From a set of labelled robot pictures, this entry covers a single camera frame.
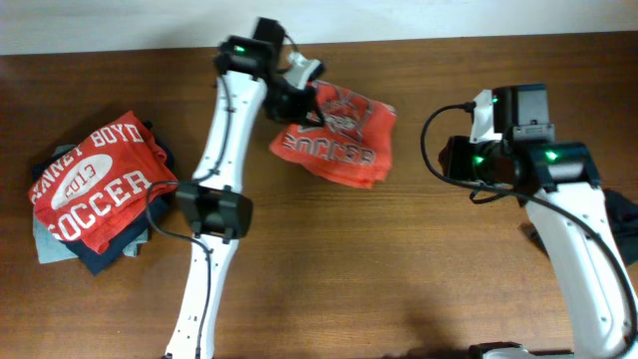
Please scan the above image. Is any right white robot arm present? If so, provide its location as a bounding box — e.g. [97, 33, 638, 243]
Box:
[435, 136, 637, 358]

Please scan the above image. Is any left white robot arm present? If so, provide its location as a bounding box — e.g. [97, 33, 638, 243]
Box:
[164, 34, 324, 359]

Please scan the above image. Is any orange t-shirt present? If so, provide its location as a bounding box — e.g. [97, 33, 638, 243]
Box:
[269, 81, 397, 189]

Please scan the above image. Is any crumpled dark green shirt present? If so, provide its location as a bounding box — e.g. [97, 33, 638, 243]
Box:
[522, 187, 638, 266]

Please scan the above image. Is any folded red soccer shirt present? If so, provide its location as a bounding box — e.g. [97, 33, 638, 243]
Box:
[28, 110, 179, 255]

